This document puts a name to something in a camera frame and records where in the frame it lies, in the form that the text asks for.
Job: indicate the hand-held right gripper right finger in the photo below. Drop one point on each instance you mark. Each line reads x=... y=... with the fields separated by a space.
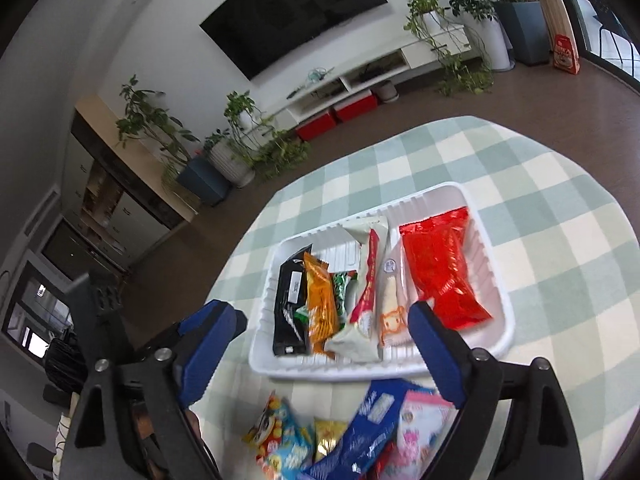
x=440 y=350

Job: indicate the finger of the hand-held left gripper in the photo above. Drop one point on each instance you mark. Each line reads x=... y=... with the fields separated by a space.
x=160 y=340

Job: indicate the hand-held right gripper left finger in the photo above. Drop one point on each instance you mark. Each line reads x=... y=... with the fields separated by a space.
x=207 y=347

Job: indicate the clear pink bun packet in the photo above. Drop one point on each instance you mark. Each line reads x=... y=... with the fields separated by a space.
x=392 y=305

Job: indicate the red foil snack packet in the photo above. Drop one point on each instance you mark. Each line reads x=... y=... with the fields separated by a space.
x=440 y=270

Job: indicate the pink cartoon snack packet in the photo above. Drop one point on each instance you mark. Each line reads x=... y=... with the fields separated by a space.
x=425 y=430

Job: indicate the black snack packet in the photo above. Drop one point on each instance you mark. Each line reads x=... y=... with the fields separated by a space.
x=292 y=300

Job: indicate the white packet with red stripe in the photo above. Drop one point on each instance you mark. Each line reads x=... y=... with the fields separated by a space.
x=367 y=280

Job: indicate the green snack packet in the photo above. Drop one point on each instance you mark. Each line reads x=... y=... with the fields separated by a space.
x=345 y=287

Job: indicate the blue yellow panda snack packet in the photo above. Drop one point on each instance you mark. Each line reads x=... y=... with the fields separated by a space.
x=280 y=440

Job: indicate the orange snack packet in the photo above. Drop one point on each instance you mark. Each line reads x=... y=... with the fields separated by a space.
x=320 y=300

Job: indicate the gold snack packet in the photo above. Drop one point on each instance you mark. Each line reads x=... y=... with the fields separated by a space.
x=330 y=437

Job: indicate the white plastic tray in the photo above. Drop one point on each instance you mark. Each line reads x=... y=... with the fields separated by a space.
x=330 y=250

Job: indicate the wooden display cabinet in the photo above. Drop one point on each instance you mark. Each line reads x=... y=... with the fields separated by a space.
x=125 y=185

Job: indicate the tall plant in dark pot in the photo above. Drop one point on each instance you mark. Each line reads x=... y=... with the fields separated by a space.
x=202 y=182

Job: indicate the plant in ribbed white pot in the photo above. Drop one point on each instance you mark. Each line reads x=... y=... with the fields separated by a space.
x=230 y=162

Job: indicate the trailing plant in white pot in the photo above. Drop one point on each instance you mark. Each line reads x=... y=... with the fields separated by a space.
x=245 y=110
x=430 y=20

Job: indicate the red storage box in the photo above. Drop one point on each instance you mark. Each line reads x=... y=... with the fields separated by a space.
x=316 y=127
x=356 y=107

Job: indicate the grey round bin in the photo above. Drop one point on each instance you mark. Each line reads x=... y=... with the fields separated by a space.
x=386 y=91

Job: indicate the dark remote control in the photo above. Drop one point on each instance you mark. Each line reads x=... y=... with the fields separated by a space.
x=296 y=92

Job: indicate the white TV cabinet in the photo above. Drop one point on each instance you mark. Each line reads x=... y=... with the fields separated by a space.
x=425 y=55

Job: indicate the bushy plant in white pot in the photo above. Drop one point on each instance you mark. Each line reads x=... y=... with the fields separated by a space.
x=487 y=40

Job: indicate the red paper bag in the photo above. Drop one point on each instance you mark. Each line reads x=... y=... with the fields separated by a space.
x=566 y=55

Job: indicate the large-leaf plant in dark pot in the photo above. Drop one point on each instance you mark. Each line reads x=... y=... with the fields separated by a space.
x=522 y=30

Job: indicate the wooden slat panel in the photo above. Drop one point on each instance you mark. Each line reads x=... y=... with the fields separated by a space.
x=547 y=0

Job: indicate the black balcony chair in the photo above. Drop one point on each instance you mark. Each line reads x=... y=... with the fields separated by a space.
x=607 y=15

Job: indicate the black wall television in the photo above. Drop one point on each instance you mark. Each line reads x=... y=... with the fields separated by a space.
x=295 y=10

